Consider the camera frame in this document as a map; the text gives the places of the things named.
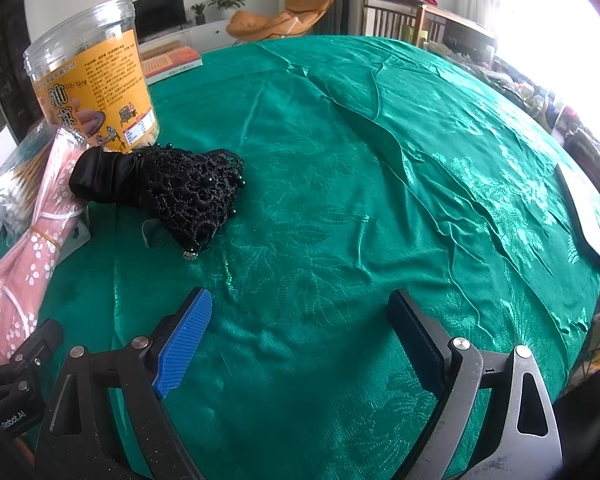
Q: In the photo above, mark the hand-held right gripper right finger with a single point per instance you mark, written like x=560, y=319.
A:
x=415, y=340

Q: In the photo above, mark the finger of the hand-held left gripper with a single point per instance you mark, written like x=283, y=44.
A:
x=35, y=342

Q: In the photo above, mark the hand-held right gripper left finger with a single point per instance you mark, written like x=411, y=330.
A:
x=185, y=340

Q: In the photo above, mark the black lace glove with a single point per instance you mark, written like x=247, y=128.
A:
x=180, y=185

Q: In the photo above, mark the bag of cotton swabs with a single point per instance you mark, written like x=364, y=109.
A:
x=15, y=185

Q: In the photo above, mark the pink dotted cloth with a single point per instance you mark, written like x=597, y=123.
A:
x=30, y=250

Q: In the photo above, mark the green patterned tablecloth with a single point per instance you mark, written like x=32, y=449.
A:
x=355, y=185

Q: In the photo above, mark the flat white pad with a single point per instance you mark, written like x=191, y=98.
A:
x=582, y=210

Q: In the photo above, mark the floral patterned fabric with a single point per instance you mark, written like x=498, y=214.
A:
x=585, y=135

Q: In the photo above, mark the clear snack jar yellow label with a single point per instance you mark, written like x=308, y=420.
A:
x=90, y=75

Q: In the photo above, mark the orange cover book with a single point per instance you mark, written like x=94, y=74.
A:
x=172, y=62

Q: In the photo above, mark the white television cabinet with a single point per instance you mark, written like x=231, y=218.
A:
x=210, y=32

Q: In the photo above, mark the small green potted plant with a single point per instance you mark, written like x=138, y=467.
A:
x=198, y=12

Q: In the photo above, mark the black television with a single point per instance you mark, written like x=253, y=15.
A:
x=160, y=12

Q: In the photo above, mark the orange lounge chair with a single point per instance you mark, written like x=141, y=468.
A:
x=275, y=22

